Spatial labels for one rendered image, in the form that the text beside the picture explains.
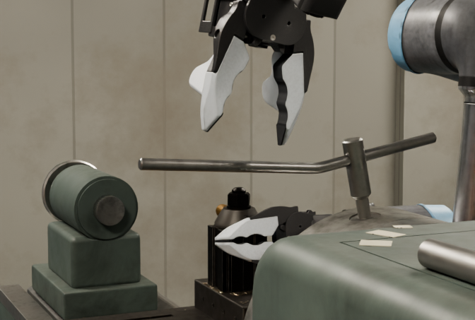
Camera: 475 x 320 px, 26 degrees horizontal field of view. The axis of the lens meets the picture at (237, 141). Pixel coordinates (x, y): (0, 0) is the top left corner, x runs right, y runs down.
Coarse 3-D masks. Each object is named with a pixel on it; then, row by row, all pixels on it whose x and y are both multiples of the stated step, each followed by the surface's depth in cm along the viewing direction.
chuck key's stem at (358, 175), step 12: (348, 144) 108; (360, 144) 108; (348, 156) 108; (360, 156) 108; (348, 168) 109; (360, 168) 108; (348, 180) 109; (360, 180) 109; (360, 192) 109; (360, 204) 110; (360, 216) 110; (372, 216) 110
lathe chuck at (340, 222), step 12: (336, 216) 113; (348, 216) 111; (384, 216) 109; (396, 216) 109; (408, 216) 109; (420, 216) 109; (312, 228) 112; (324, 228) 110; (336, 228) 109; (348, 228) 108; (360, 228) 107; (372, 228) 106
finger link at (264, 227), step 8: (240, 224) 144; (248, 224) 144; (256, 224) 144; (264, 224) 144; (272, 224) 145; (224, 232) 143; (232, 232) 143; (240, 232) 143; (248, 232) 144; (256, 232) 144; (264, 232) 144; (272, 232) 144; (216, 240) 143; (224, 240) 143
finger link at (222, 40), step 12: (228, 12) 97; (240, 12) 96; (228, 24) 96; (240, 24) 97; (216, 36) 97; (228, 36) 96; (240, 36) 97; (216, 48) 96; (216, 60) 96; (216, 72) 96
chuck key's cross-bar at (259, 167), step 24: (408, 144) 111; (144, 168) 100; (168, 168) 101; (192, 168) 102; (216, 168) 103; (240, 168) 104; (264, 168) 105; (288, 168) 106; (312, 168) 107; (336, 168) 108
